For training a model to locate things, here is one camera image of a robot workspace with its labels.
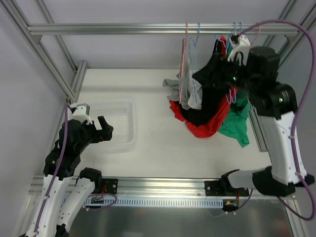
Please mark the aluminium frame posts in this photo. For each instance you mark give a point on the aluminium frame posts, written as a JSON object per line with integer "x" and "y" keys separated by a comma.
{"x": 19, "y": 20}
{"x": 303, "y": 11}

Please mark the light blue hanger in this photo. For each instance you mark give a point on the light blue hanger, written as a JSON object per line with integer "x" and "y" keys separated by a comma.
{"x": 194, "y": 43}

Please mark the black tank top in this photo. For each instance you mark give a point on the black tank top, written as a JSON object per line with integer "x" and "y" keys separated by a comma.
{"x": 211, "y": 96}

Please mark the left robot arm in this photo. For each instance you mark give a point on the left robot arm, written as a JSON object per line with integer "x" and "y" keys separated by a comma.
{"x": 53, "y": 216}

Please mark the aluminium frame right posts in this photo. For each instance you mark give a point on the aluminium frame right posts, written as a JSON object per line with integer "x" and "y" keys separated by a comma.
{"x": 303, "y": 11}

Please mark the green tank top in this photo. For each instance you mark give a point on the green tank top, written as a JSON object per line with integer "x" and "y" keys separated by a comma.
{"x": 234, "y": 125}

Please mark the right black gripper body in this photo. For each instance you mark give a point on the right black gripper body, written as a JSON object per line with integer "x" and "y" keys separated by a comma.
{"x": 222, "y": 66}

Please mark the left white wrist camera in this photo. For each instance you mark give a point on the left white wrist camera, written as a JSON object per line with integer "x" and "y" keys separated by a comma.
{"x": 80, "y": 112}

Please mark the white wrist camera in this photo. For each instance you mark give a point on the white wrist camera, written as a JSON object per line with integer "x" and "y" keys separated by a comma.
{"x": 80, "y": 112}
{"x": 240, "y": 43}

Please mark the white slotted cable duct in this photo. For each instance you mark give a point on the white slotted cable duct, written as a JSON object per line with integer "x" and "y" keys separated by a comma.
{"x": 155, "y": 202}

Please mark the grey tank top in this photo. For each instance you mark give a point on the grey tank top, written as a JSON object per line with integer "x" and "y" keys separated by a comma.
{"x": 174, "y": 84}

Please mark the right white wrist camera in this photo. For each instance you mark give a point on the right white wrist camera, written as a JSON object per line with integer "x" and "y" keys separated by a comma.
{"x": 240, "y": 43}

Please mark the pink hanger with green top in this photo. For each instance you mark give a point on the pink hanger with green top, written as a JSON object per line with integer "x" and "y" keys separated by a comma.
{"x": 258, "y": 29}

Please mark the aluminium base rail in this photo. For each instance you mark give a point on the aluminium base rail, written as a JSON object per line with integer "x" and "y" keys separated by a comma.
{"x": 149, "y": 187}

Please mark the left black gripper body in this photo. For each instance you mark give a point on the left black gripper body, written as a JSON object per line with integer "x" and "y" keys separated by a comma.
{"x": 96, "y": 131}

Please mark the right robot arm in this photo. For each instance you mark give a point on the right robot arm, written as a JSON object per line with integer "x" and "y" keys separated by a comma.
{"x": 276, "y": 106}

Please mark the white plastic basket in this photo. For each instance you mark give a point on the white plastic basket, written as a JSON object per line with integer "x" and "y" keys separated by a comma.
{"x": 120, "y": 114}

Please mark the red tank top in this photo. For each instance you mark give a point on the red tank top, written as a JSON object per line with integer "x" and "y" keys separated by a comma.
{"x": 209, "y": 129}

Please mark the aluminium frame left posts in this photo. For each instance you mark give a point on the aluminium frame left posts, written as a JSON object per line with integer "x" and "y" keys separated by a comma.
{"x": 19, "y": 20}

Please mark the aluminium hanging rail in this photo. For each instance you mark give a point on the aluminium hanging rail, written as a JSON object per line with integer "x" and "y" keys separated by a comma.
{"x": 134, "y": 29}

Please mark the white tank top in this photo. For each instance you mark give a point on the white tank top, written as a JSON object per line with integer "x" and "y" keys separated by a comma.
{"x": 191, "y": 100}

